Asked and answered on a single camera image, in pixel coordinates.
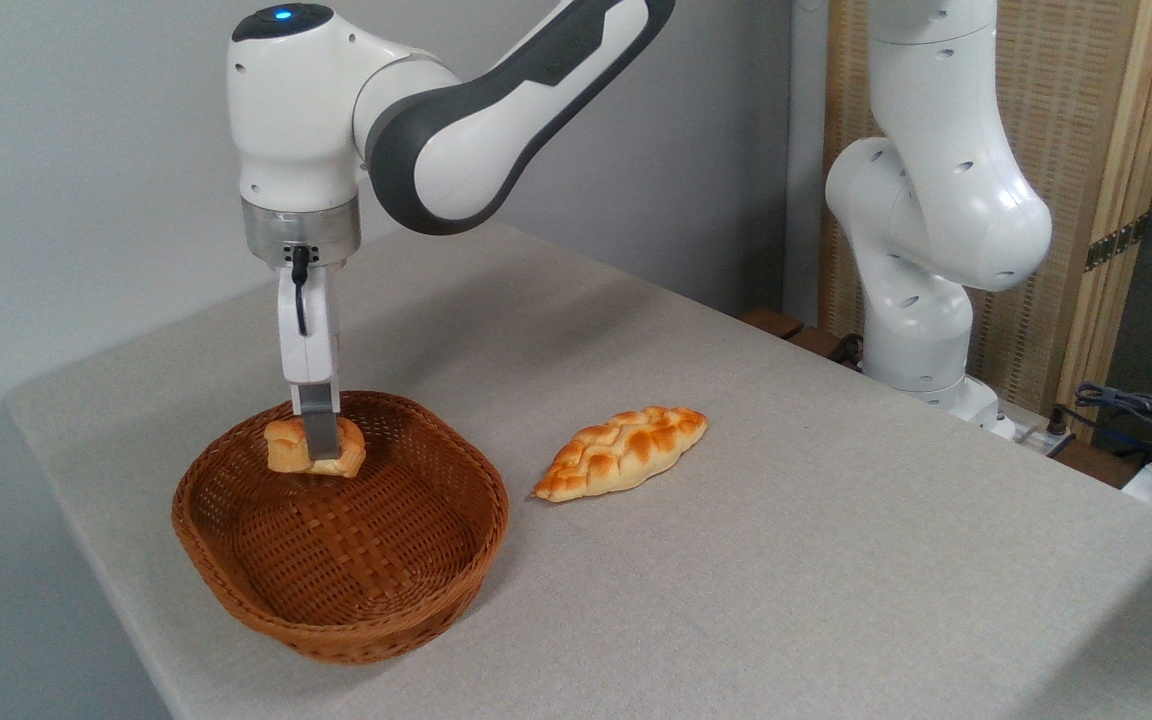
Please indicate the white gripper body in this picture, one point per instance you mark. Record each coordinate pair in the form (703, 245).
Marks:
(321, 340)

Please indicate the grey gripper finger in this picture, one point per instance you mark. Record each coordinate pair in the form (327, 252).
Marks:
(321, 425)

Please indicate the round bread roll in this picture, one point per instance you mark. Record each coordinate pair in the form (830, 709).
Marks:
(281, 447)

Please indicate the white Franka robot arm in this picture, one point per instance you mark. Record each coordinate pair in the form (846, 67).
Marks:
(476, 140)

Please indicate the brown wicker basket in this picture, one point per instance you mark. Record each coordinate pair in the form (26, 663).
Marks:
(336, 550)

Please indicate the braided bread loaf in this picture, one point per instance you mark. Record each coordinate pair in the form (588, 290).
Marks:
(621, 452)

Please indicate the brown wooden block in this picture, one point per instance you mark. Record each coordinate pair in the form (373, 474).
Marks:
(771, 322)
(816, 342)

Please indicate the grey tablecloth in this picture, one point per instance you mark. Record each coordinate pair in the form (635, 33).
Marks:
(836, 600)

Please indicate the brass screen hinge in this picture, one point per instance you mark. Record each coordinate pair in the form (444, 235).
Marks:
(1116, 243)

